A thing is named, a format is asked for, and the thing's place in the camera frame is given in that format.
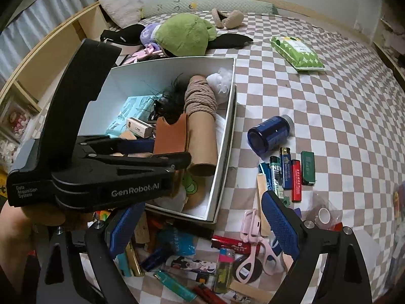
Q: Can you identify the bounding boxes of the long green patterned pillow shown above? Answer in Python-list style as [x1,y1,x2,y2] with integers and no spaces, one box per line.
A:
[142,0,279,18]

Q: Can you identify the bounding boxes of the grey fluffy pillow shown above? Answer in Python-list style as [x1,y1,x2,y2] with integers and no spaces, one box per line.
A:
[99,0,144,29]

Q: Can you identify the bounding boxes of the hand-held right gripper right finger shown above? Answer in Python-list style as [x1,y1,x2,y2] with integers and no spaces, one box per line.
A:
[260,190,374,304]

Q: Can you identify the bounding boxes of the cartoon printed lighter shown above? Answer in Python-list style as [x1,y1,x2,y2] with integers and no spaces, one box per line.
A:
[166,255,217,274]

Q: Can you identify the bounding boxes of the small white carton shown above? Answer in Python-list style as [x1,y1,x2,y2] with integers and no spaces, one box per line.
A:
[127,117,155,138]

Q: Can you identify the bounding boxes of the black cap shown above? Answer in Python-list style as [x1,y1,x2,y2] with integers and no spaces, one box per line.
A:
[99,24,146,46]

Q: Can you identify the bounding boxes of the teal lighter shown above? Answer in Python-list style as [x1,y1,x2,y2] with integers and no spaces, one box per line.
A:
[153,271,197,302]

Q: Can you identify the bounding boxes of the green dotted wipes packet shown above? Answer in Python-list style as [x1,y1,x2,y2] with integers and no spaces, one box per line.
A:
[270,36,326,72]

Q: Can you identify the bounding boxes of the checkered bed sheet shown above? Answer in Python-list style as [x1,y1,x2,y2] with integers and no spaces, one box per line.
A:
[79,9,405,304]

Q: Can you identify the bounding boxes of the dark blue plastic bottle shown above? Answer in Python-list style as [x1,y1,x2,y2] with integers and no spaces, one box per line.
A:
[247,115,295,157]

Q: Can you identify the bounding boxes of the small blue packet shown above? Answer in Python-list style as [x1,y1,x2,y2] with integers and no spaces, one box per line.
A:
[158,228,197,257]

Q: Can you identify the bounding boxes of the light wooden stick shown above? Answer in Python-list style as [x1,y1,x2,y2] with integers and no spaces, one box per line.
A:
[256,174,273,238]

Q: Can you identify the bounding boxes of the bright red lighter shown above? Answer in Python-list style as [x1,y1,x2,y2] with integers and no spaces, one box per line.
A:
[290,159,302,202]

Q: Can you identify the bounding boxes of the black feather ornament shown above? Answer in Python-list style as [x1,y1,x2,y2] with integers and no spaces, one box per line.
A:
[149,74,190,124]

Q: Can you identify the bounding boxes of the black cloth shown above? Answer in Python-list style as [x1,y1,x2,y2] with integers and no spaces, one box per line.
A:
[207,33,254,49]

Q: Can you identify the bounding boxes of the green and black lighter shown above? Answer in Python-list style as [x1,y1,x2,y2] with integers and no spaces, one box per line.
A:
[270,156,285,198]

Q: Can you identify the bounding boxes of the yellow and pink lighter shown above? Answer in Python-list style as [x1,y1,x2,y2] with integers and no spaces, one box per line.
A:
[213,249,236,293]

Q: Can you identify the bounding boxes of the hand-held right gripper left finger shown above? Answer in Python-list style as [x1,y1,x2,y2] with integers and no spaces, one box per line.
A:
[38,201,146,304]

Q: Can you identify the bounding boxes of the navy blue lighter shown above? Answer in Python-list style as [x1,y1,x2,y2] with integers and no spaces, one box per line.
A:
[139,245,173,271]

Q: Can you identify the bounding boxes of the clear storage box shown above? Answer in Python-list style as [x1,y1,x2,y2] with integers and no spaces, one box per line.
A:
[0,101,35,172]

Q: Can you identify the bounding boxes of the dark blue lighter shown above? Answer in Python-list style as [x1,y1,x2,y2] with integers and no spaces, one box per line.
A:
[259,162,274,194]

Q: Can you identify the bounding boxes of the tan plush slipper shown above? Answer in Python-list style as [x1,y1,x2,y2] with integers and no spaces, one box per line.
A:
[211,7,244,29]

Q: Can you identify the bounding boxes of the person's left hand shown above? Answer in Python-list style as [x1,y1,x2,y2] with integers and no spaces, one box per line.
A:
[22,205,94,230]

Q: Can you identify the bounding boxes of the white tape roll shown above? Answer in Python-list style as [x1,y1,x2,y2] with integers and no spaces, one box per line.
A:
[316,207,333,225]

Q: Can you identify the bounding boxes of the white cardboard box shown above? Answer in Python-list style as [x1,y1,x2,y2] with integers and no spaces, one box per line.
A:
[77,56,238,224]

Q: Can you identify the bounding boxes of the brown leather card holder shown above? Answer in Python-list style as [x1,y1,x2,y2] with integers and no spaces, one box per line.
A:
[153,113,190,156]

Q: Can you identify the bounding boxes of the purple plush toy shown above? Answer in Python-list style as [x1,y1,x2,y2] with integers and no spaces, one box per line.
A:
[139,24,165,54]

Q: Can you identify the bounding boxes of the blue and yellow lighter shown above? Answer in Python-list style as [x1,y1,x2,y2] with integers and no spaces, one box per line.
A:
[280,146,293,191]

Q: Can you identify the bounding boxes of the grey curtain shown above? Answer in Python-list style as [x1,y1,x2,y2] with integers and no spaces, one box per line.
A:
[0,0,105,80]

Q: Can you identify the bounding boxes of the pink scissors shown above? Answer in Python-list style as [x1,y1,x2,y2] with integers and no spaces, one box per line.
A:
[236,237,285,284]

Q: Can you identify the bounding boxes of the gold lighter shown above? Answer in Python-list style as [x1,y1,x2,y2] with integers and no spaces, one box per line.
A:
[125,241,144,277]

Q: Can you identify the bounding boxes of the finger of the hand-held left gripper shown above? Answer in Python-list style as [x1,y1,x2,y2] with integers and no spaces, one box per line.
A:
[76,135,156,154]
[74,150,192,178]

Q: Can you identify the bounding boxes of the green plush toy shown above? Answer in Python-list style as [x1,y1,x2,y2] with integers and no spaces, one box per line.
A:
[155,14,219,58]

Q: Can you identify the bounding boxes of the beige rope coil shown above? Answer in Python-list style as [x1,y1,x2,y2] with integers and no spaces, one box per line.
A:
[184,81,219,116]

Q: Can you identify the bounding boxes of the light blue packet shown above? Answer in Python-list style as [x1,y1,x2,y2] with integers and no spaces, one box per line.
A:
[118,95,159,124]
[106,114,133,138]

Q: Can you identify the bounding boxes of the wooden bedside shelf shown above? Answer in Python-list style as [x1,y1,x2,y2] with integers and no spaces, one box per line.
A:
[0,2,111,115]

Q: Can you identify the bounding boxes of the dark red lighter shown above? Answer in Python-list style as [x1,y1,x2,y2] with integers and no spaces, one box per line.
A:
[211,235,252,255]

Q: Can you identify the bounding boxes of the cardboard tube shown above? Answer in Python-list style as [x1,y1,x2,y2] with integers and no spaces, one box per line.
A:
[185,75,220,178]

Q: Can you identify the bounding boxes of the white mesh bath pouf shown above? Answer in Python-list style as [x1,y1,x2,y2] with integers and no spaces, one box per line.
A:
[206,67,234,96]

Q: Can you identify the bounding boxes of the person's left forearm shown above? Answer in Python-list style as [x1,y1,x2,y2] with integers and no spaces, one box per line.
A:
[0,201,38,292]

